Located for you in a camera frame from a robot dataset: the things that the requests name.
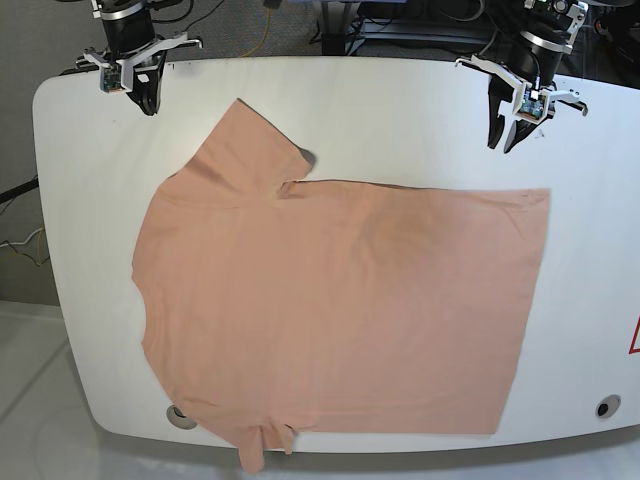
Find gripper body left side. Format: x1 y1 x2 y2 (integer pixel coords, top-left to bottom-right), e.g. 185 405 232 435
495 30 565 87

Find table cable grommet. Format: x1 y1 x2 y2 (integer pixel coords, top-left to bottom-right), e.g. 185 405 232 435
166 405 198 430
595 394 621 419

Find white floor cable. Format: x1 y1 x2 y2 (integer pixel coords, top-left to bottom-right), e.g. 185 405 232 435
0 227 46 251

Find aluminium frame rail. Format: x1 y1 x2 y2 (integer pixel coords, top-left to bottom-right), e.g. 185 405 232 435
359 21 499 56

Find yellow floor cable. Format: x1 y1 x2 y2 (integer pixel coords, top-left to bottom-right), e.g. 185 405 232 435
242 0 273 59

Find right table cable grommet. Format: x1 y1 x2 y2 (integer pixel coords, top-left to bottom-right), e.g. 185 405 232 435
595 394 621 419

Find left table cable grommet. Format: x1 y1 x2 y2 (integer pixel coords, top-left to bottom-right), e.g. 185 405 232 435
166 405 198 430

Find peach pink T-shirt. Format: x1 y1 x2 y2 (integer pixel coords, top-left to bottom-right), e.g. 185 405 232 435
132 101 550 473

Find gripper body right side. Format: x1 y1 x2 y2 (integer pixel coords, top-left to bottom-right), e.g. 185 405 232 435
102 13 159 64

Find red warning triangle sticker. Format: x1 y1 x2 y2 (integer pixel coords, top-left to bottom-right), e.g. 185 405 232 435
629 318 640 354

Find black metal table leg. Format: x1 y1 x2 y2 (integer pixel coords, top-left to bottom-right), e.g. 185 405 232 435
313 1 352 56

